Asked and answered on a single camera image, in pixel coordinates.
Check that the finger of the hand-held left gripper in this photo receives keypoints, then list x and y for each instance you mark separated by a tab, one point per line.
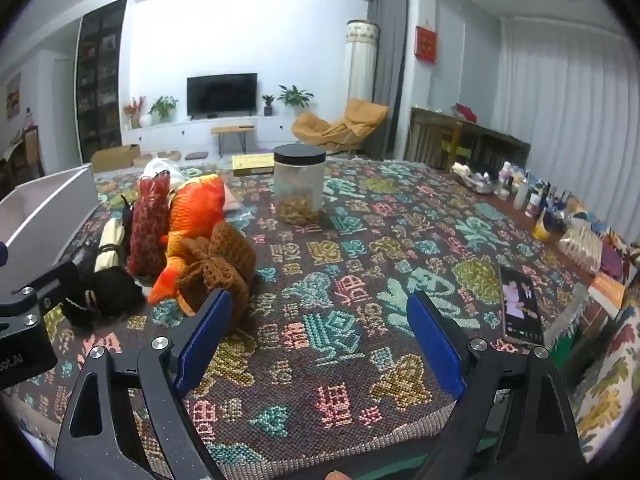
47	280

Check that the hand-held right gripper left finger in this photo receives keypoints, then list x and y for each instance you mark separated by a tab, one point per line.
205	332

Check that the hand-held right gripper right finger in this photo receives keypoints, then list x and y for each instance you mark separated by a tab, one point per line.
435	345

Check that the black plush toy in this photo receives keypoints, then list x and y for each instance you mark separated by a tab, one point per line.
112	290

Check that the white storage box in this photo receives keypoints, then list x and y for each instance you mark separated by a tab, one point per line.
47	205

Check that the orange fish plush toy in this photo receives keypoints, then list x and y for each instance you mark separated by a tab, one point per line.
192	215

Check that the brown knitted bow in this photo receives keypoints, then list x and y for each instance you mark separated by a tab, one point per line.
220	260

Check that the cream fabric bundle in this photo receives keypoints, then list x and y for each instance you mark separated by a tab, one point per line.
110	240

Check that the patterned cross-stitch tablecloth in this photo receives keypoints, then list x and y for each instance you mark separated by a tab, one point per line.
350	310

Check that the smartphone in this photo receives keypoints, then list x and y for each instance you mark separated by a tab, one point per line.
521	305

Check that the red knitted bag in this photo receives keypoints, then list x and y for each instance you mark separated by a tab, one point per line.
147	230

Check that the wooden dining chair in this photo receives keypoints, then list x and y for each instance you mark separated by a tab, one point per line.
22	152

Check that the white plush item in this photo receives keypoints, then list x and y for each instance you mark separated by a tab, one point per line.
160	166

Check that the row of cosmetic bottles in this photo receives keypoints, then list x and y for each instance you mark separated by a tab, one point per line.
520	192

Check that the clear jar with black lid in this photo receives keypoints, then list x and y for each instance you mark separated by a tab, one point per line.
298	185

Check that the yellow flat box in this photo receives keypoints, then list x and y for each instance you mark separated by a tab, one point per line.
252	164

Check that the dark floor cushion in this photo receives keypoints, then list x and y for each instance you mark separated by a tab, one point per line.
196	155

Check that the floral patterned sofa cover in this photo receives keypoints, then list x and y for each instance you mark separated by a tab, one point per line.
607	390

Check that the white round vase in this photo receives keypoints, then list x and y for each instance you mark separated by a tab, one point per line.
145	120

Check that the red flower bouquet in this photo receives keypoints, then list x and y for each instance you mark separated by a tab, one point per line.
133	107

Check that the green stool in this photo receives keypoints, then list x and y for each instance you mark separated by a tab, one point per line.
457	149

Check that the white tv cabinet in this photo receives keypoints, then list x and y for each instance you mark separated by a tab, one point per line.
200	135

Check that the small wooden side table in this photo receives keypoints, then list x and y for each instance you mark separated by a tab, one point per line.
232	130

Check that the dark glass display cabinet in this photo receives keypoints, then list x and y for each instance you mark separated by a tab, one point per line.
100	80

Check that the green potted plant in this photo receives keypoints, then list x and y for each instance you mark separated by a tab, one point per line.
163	107

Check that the dark wooden desk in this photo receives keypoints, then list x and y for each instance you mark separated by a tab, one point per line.
495	137

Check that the red box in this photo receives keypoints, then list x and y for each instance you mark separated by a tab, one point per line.
465	111

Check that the small plant in black pot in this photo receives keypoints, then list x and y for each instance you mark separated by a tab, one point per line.
268	104

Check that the black television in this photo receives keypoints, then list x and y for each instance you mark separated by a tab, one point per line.
221	95

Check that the orange lounge chair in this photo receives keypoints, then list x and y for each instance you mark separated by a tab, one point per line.
345	122

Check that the large leafy potted plant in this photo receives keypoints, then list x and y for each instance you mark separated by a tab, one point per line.
295	96

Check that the white sheer curtain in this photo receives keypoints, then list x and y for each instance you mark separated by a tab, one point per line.
565	125

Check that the grey curtain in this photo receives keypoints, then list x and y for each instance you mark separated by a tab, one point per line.
389	60

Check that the white standing air conditioner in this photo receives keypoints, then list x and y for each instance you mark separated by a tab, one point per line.
361	60

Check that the framed wall picture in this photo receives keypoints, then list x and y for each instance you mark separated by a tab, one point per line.
13	96

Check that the red wall hanging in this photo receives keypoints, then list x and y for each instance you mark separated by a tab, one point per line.
425	44

